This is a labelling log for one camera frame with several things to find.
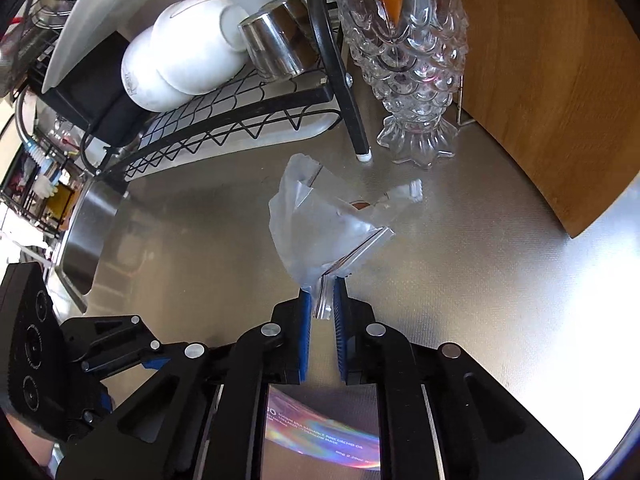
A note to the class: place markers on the iridescent silver box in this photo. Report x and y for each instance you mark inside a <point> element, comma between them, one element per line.
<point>320,430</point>

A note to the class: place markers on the stainless steel sink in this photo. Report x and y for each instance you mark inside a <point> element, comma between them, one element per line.
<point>85,240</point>

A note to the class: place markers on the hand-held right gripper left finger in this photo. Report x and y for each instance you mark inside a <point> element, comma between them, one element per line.
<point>305,332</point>

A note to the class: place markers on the stainless steel cup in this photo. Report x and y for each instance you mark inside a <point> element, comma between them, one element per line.
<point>272,45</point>
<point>300,10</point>

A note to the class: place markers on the white drip tray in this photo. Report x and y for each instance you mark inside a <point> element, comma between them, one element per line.
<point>300,128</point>

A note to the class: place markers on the person's left forearm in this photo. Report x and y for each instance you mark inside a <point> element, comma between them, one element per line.
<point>32,440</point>

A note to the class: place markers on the white and blue brush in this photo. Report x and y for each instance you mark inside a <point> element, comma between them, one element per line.
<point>42,170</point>

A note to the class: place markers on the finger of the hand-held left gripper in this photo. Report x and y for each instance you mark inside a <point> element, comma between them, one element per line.
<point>130,364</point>
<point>115,331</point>

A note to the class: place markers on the wooden cutting board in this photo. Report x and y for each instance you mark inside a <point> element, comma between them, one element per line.
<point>550,85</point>

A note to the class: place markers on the scaled glass vase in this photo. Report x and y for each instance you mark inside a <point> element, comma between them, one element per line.
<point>415,85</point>

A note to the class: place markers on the black flat pan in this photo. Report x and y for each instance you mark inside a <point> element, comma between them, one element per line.
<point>85,95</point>

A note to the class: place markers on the clear zip bag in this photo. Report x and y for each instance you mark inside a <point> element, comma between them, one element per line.
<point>320,230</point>

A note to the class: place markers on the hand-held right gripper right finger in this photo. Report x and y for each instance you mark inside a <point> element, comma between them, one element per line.
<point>340,332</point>

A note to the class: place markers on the white bowl with grey print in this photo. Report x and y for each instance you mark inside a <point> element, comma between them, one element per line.
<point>145,80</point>

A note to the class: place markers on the orange utensil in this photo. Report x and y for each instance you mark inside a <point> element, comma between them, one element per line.
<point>389,2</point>

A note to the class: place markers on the plain white bowl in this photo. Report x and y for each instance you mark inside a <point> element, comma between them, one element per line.
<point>195,40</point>

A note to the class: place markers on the yellow sponge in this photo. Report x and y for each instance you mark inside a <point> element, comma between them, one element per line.
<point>61,202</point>

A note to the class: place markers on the large white plate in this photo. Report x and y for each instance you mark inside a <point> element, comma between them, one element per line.
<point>115,5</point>

